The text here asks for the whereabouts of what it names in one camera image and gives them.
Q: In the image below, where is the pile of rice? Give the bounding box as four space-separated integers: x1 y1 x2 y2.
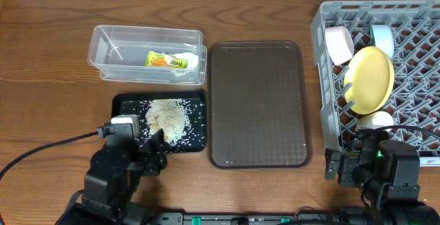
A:
120 98 206 147

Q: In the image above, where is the pale green cup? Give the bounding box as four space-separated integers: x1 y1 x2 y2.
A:
355 111 394 131

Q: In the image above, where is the green snack wrapper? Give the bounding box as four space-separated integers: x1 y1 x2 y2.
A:
145 51 188 69

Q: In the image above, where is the white napkin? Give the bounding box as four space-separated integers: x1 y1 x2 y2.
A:
171 52 199 76

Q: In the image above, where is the yellow plate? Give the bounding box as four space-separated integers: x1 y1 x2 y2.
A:
343 46 395 115

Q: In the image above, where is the pink bowl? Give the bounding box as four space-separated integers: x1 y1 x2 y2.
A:
324 26 354 66

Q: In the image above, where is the light blue bowl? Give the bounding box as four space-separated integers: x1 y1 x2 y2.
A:
370 25 395 58

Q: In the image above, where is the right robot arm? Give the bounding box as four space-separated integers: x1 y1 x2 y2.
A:
324 125 439 224

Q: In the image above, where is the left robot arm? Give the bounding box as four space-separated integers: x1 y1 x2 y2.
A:
56 124 167 225

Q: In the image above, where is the grey dishwasher rack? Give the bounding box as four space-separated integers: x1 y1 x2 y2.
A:
310 0 439 151

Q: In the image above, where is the black tray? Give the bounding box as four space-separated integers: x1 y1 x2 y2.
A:
112 91 206 153

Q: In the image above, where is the clear plastic bin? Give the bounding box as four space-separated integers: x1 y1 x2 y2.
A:
88 25 208 85

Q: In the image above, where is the brown serving tray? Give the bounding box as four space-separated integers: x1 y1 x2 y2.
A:
208 41 313 169

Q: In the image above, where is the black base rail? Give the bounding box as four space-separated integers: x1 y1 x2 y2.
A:
149 208 349 225

